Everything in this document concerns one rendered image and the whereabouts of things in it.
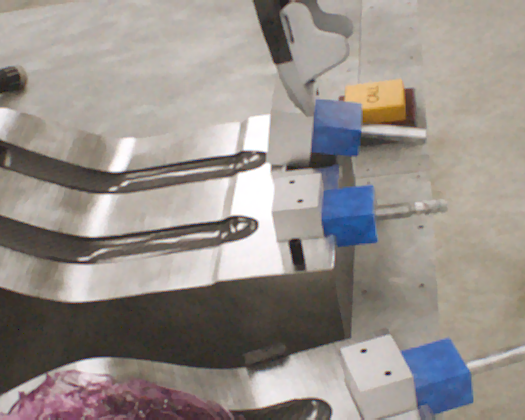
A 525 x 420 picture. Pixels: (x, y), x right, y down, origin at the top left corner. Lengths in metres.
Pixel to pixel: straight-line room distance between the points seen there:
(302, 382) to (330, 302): 0.09
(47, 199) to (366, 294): 0.28
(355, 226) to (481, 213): 1.69
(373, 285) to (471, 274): 1.41
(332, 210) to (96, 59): 0.70
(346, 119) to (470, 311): 1.34
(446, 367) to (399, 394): 0.04
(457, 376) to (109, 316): 0.28
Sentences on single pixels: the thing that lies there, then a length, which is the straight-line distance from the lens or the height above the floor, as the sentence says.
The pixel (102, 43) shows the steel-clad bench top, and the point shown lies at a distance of 1.63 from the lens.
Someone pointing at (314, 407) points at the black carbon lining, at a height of 0.85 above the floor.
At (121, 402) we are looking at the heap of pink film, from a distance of 0.79.
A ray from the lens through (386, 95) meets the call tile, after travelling 1.25.
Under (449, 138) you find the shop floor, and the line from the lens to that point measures 2.92.
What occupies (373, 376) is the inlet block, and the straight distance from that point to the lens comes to 0.81.
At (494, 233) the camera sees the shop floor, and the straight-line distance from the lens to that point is 2.55.
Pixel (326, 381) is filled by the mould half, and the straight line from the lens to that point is 0.85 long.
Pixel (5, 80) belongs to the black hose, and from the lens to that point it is 1.53.
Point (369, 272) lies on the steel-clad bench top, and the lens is 1.05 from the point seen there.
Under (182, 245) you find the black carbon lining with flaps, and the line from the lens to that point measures 0.98.
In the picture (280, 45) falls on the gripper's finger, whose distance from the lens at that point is 0.98.
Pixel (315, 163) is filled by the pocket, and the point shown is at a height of 0.87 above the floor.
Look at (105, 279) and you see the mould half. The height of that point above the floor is 0.88.
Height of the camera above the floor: 1.39
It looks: 30 degrees down
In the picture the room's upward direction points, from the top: 12 degrees counter-clockwise
